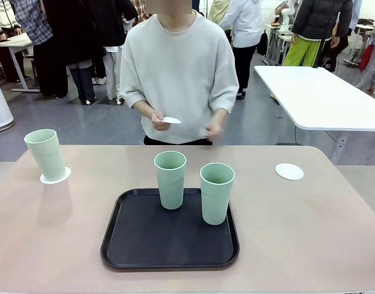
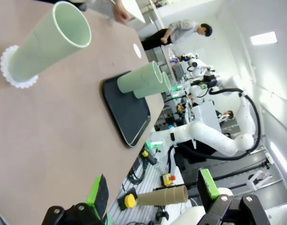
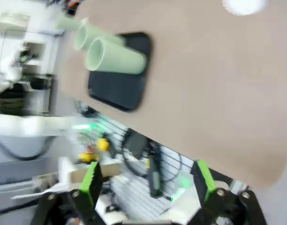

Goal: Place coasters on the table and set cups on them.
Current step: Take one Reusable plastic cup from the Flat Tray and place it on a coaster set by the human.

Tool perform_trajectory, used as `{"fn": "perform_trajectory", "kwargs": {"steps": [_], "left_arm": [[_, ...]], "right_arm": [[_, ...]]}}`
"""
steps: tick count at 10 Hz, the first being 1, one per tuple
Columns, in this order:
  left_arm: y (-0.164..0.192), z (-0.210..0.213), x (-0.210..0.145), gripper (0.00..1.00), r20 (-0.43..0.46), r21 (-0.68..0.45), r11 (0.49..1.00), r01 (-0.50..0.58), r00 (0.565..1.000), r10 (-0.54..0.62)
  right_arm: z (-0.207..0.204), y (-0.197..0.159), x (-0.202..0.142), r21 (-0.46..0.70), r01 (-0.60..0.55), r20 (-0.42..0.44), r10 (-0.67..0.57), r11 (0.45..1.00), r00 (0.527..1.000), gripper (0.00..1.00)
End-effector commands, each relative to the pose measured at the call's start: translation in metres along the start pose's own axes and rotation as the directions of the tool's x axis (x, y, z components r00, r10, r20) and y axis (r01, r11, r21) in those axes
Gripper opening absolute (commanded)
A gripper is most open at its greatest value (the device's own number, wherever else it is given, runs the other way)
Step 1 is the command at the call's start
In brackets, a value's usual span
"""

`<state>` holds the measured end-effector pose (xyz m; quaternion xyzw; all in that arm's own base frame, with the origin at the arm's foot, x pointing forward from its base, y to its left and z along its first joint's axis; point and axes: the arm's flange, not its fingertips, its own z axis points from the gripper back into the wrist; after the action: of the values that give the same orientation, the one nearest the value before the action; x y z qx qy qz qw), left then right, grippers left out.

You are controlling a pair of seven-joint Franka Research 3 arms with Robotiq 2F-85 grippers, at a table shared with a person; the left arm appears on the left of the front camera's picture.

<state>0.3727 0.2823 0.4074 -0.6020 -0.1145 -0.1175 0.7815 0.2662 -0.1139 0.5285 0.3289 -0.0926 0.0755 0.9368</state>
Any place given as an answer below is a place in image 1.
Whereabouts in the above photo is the person in yellow jacket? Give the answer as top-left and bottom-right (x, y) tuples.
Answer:
(207, 0), (234, 31)

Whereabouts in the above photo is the person's right forearm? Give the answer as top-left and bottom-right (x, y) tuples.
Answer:
(133, 100), (160, 116)

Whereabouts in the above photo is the white scalloped paper coaster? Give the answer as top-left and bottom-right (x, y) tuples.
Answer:
(275, 162), (305, 181)
(39, 166), (73, 185)
(158, 115), (182, 125)

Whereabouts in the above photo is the person's left hand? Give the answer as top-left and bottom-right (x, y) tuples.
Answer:
(205, 121), (225, 142)

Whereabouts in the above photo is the person in long black coat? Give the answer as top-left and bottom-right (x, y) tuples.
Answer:
(42, 0), (107, 105)

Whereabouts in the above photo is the pale green plastic cup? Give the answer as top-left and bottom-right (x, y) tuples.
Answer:
(153, 151), (187, 211)
(199, 162), (236, 227)
(23, 129), (67, 181)

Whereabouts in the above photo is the thin black pole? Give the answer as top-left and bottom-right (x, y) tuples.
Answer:
(311, 0), (329, 69)

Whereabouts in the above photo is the person in beige sweater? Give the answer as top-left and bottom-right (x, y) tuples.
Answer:
(119, 0), (240, 146)

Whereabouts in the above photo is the person in black clothes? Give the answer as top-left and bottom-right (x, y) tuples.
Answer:
(323, 21), (351, 74)

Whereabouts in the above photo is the person in red plaid shirt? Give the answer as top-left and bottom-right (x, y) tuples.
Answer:
(132, 0), (151, 24)

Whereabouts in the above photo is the white desk with grey legs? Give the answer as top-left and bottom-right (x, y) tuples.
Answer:
(0, 32), (41, 93)

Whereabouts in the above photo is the white background desk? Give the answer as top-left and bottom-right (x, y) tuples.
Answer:
(264, 23), (295, 66)

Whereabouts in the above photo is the red bag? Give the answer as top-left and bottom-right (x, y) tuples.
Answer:
(360, 44), (374, 73)

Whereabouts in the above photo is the black bag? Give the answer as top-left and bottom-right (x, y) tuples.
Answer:
(256, 30), (269, 56)

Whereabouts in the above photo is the person's left forearm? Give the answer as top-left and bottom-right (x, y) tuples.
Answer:
(210, 107), (230, 126)

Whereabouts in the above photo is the large white table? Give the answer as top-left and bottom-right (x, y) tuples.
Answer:
(253, 65), (375, 165)

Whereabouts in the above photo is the person's right hand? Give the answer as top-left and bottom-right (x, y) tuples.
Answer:
(150, 110), (173, 132)

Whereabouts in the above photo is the black plastic tray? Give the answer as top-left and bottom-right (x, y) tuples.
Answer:
(100, 187), (240, 270)

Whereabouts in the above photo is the person in light blue shirt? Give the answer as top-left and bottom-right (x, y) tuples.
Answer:
(219, 0), (264, 100)

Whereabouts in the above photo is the person in puffer, lime trousers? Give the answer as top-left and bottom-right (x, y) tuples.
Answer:
(282, 0), (354, 67)

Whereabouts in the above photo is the person in black jacket, white trousers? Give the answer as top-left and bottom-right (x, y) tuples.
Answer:
(89, 0), (139, 104)

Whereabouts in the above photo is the person in patterned knit sweater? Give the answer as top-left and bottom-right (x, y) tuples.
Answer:
(0, 0), (26, 84)

